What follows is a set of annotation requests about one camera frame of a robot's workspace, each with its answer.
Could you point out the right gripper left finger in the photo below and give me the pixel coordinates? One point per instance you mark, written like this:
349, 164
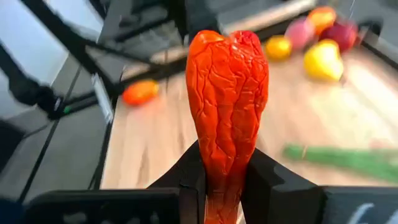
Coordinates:
192, 193

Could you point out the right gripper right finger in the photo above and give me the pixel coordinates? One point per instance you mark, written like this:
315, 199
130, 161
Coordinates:
280, 199

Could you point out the green long beans bunch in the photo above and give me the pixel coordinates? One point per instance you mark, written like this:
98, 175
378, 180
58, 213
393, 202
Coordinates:
348, 160

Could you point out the red wrinkled pepper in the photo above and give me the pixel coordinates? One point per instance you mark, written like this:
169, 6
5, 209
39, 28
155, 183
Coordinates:
227, 93

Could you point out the red orange mango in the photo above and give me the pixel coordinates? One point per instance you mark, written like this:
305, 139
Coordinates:
140, 92

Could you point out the yellow pear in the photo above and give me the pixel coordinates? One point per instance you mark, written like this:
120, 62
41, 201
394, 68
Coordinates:
323, 62

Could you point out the yellow lemon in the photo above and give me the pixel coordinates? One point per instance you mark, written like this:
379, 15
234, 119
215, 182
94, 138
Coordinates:
278, 47

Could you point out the orange fruit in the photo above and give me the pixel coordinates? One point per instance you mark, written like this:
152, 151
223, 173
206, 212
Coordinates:
321, 18

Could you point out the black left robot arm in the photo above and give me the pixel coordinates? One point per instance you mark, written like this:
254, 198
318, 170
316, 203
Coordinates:
192, 15

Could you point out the pink peach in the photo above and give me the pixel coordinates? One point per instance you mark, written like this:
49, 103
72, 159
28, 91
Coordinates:
299, 32

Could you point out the red apple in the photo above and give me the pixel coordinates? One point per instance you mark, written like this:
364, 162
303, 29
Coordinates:
342, 35

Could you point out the black aluminium table frame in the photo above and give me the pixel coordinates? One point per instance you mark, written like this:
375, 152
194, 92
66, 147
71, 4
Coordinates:
381, 54

